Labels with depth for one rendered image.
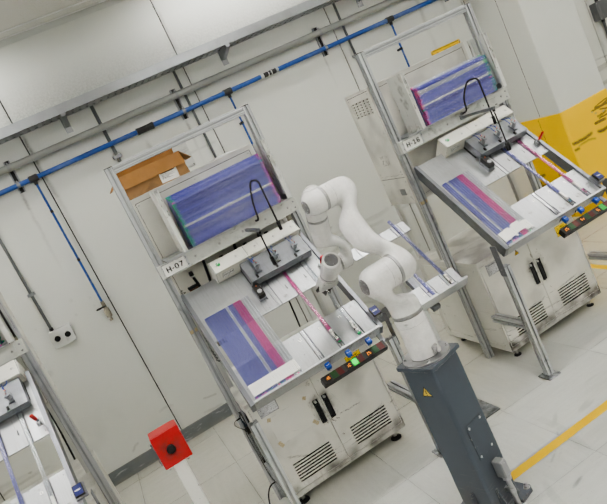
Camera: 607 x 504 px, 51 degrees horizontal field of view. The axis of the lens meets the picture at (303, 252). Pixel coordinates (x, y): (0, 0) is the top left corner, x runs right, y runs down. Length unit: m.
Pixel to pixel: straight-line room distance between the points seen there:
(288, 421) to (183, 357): 1.67
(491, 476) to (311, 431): 0.97
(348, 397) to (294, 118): 2.37
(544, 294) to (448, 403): 1.51
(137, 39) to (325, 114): 1.46
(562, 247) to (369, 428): 1.52
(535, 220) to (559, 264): 0.54
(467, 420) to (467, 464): 0.18
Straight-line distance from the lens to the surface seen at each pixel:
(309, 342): 2.91
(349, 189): 2.47
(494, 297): 3.63
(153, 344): 4.65
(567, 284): 3.95
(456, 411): 2.52
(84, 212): 4.55
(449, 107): 3.67
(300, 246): 3.16
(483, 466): 2.66
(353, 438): 3.36
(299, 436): 3.24
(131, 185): 3.39
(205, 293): 3.15
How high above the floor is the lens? 1.71
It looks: 11 degrees down
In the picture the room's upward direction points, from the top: 26 degrees counter-clockwise
